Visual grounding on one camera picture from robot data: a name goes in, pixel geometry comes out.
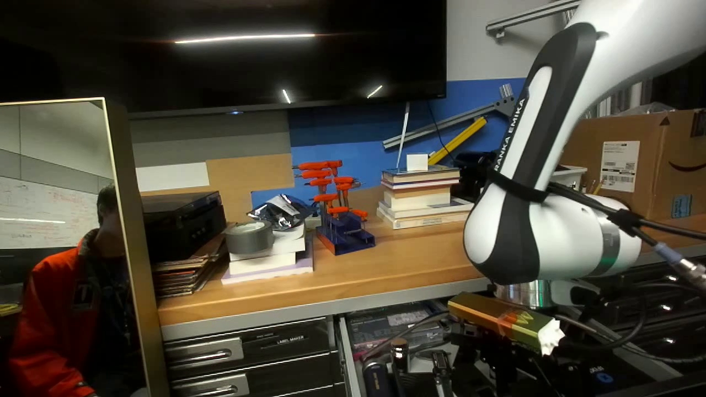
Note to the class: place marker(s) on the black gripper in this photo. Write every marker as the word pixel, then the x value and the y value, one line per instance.
pixel 508 365

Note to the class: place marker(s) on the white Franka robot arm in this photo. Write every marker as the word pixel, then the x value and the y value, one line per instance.
pixel 559 235

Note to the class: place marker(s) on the grey metal drawer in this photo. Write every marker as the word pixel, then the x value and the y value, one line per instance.
pixel 350 360

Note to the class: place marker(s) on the grey workbench drawer cabinet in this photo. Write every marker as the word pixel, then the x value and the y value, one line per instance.
pixel 250 353

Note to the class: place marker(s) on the black digital caliper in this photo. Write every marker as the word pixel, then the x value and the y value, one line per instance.
pixel 444 377

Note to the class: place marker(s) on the black iFixit case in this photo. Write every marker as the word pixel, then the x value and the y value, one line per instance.
pixel 605 379

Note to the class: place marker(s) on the black ridged fan box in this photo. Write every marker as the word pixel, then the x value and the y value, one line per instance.
pixel 382 380

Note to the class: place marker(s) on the large white book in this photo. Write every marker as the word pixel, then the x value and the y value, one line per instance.
pixel 423 217

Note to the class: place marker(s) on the black label printer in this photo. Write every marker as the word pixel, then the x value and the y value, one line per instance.
pixel 472 177

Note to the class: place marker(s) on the white plastic tub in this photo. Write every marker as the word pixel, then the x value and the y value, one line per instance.
pixel 574 177

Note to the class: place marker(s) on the stack of white books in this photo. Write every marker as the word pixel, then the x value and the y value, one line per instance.
pixel 420 177

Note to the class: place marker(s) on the small white box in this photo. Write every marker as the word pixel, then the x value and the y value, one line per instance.
pixel 419 162

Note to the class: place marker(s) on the yellow bar tool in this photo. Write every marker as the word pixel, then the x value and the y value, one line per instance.
pixel 461 141

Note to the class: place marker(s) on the brown cardboard box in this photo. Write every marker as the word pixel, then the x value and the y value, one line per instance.
pixel 648 162

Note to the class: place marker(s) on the thin white rod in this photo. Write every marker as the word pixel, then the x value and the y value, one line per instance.
pixel 402 135

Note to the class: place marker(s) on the white book stack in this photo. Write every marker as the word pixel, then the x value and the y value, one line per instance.
pixel 273 266

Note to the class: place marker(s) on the crumpled silver bag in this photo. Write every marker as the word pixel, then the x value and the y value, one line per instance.
pixel 284 213

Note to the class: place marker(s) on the brown cork panel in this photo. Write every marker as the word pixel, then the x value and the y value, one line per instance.
pixel 250 184

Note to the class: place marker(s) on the dark notebook stack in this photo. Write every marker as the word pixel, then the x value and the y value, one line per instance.
pixel 190 274

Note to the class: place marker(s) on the grey metal bar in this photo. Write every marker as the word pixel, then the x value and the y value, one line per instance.
pixel 526 19

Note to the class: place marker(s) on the black equipment case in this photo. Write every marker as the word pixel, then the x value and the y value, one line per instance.
pixel 185 223

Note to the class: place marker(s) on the white paper sheet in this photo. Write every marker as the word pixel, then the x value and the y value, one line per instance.
pixel 174 177

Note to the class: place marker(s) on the person in red jacket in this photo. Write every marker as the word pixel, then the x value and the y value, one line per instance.
pixel 59 317

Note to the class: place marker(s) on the grey metal bracket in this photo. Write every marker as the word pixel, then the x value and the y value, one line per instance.
pixel 450 123

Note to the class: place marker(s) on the grey duct tape roll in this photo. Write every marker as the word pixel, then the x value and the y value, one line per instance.
pixel 249 240

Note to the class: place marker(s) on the large black wall screen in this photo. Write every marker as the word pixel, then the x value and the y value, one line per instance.
pixel 221 68

